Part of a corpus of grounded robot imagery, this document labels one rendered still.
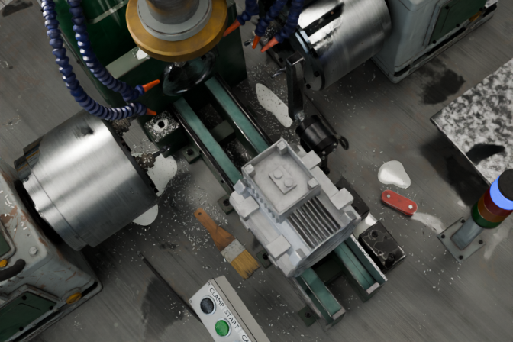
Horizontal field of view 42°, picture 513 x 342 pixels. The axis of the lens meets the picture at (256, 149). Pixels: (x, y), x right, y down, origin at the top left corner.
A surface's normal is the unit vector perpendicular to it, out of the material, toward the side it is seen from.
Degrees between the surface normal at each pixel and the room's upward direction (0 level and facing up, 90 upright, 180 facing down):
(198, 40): 0
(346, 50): 62
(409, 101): 0
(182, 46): 0
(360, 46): 70
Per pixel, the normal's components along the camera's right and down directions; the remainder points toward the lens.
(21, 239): -0.07, -0.36
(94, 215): 0.46, 0.44
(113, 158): 0.18, -0.02
